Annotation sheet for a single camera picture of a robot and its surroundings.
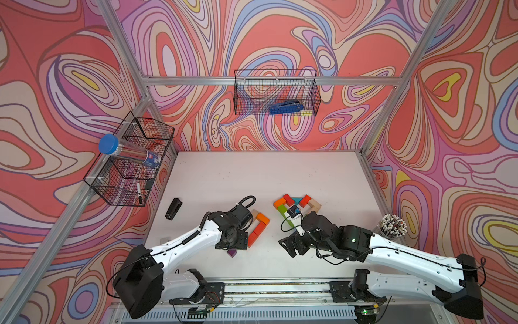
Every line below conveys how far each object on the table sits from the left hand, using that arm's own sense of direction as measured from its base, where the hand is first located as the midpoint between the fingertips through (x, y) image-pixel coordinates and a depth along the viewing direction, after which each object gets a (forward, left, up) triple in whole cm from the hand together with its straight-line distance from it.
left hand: (240, 245), depth 80 cm
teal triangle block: (+22, -26, -1) cm, 34 cm away
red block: (+22, -22, -2) cm, 32 cm away
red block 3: (+9, -8, -4) cm, 12 cm away
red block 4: (+4, -4, -4) cm, 7 cm away
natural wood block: (+19, -34, -2) cm, 39 cm away
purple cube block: (-2, +4, -4) cm, 5 cm away
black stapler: (+20, +33, -3) cm, 39 cm away
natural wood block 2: (+16, -5, -4) cm, 18 cm away
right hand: (-2, -19, +10) cm, 22 cm away
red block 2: (+22, -30, -1) cm, 37 cm away
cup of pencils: (+2, -56, +13) cm, 58 cm away
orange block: (+14, -9, -4) cm, 17 cm away
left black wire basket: (+18, +43, +24) cm, 52 cm away
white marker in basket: (+11, +36, +21) cm, 43 cm away
